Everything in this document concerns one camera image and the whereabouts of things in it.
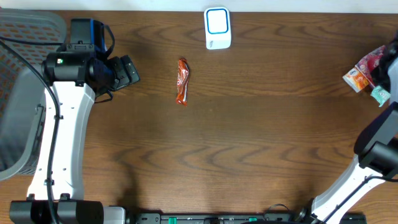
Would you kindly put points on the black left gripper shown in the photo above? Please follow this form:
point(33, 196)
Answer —
point(116, 73)

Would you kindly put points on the red snack wrapper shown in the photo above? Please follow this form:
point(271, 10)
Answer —
point(183, 77)

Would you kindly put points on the orange tissue pack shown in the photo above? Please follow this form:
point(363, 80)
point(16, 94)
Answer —
point(356, 80)

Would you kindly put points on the purple Carefree pad package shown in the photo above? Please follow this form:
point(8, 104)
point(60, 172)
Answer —
point(369, 62)

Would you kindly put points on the teal wipes packet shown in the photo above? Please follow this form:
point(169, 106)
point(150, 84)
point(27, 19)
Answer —
point(380, 95)

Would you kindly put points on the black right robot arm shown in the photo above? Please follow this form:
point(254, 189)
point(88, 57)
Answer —
point(375, 154)

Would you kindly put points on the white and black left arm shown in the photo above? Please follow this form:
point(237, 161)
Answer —
point(73, 77)

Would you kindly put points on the white barcode scanner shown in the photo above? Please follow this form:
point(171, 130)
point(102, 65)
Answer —
point(217, 28)

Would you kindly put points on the grey plastic mesh basket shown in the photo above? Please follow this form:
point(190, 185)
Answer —
point(27, 37)

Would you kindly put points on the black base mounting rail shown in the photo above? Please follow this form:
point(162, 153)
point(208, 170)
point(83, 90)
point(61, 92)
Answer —
point(156, 218)

